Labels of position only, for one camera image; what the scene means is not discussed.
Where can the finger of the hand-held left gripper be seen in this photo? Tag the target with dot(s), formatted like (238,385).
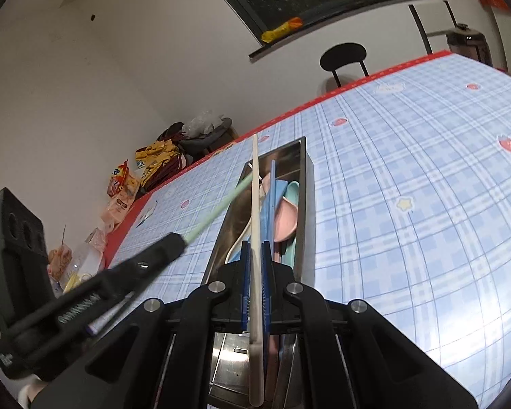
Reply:
(123,275)
(110,313)

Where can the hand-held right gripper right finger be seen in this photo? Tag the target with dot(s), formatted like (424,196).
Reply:
(266,289)

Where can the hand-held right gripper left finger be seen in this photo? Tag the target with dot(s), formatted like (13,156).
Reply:
(246,289)

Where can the stainless steel utensil tray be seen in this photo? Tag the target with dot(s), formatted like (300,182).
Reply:
(234,226)

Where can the white chopstick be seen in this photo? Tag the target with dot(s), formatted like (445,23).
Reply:
(255,221)

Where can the green chopstick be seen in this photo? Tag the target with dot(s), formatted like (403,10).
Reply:
(221,208)

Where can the blue spoon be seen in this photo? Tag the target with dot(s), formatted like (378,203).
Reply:
(280,194)

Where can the green spoon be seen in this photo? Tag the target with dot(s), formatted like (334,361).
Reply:
(293,189)

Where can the person's left hand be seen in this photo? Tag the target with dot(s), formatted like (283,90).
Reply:
(29,394)

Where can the pink tissue pack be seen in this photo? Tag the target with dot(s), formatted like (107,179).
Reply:
(117,213)

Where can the small paper card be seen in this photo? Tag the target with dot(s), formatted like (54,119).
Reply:
(147,213)

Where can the orange snack bag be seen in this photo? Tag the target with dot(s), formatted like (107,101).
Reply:
(121,179)

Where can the yellow printed cloth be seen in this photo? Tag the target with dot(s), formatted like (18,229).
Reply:
(155,157)

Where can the grey stool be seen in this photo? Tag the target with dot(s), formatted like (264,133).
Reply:
(208,140)

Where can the blue plaid tablecloth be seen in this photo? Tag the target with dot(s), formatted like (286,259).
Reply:
(409,200)

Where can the crumpled clear plastic bag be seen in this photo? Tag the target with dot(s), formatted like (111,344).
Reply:
(200,123)

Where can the black round chair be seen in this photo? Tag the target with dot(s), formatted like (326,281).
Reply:
(344,56)

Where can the yellow snack packet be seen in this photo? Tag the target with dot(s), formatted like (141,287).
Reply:
(281,30)

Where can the dark window sill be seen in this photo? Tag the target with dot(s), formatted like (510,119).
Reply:
(345,19)

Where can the brown pressure cooker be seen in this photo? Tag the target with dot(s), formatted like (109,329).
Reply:
(468,44)

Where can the black metal frame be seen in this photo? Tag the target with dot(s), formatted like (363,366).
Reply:
(419,25)

